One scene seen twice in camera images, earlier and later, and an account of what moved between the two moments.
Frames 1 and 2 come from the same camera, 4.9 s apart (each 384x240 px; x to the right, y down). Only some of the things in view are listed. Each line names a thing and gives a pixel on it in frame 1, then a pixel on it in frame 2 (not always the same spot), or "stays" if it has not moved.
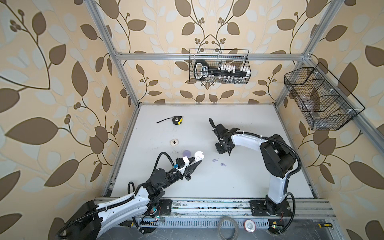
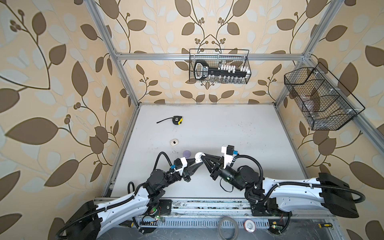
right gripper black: x=219 y=151 to x=218 y=170
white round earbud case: x=198 y=156 stays
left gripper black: x=189 y=171 stays
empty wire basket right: x=326 y=104 stays
